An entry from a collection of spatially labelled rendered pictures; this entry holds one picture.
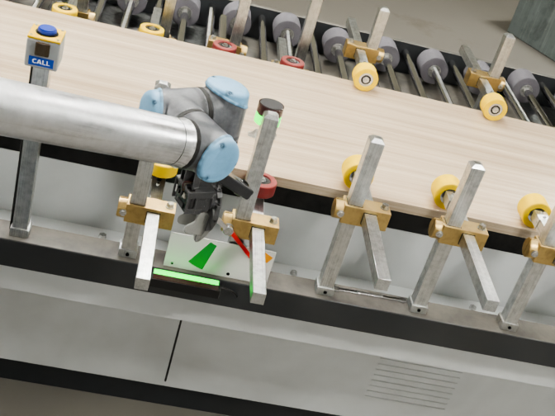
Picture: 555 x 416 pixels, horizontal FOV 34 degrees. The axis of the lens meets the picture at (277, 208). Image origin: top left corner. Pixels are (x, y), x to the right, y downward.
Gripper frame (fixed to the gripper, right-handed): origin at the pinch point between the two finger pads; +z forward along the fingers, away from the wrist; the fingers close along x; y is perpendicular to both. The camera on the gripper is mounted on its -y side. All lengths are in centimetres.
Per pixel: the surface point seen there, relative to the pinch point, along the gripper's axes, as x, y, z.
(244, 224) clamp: -10.6, -17.8, 6.0
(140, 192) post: -22.5, 4.8, 3.4
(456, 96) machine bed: -105, -165, 21
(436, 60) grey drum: -110, -153, 8
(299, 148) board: -38, -47, 2
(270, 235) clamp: -7.6, -23.9, 7.6
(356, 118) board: -55, -77, 2
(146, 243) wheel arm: -8.6, 7.8, 7.7
